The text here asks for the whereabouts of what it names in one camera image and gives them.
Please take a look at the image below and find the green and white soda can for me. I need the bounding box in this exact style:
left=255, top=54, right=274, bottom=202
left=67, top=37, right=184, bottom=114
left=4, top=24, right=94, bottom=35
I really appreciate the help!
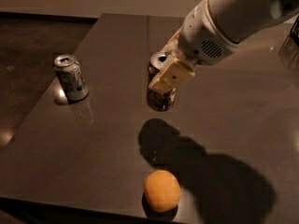
left=53, top=54, right=89, bottom=102

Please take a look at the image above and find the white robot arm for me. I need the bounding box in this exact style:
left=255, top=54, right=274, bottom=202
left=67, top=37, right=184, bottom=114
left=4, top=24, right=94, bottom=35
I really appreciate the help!
left=149, top=0, right=299, bottom=94

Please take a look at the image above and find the orange fruit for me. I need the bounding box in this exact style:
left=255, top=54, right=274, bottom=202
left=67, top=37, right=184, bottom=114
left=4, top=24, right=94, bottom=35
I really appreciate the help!
left=144, top=170, right=181, bottom=213

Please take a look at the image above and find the orange LaCroix soda can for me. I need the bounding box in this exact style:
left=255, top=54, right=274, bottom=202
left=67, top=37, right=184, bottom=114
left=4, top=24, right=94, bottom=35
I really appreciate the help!
left=147, top=51, right=177, bottom=112

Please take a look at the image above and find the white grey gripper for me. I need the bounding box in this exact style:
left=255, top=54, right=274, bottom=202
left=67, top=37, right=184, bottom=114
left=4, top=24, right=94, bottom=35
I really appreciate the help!
left=149, top=0, right=239, bottom=94

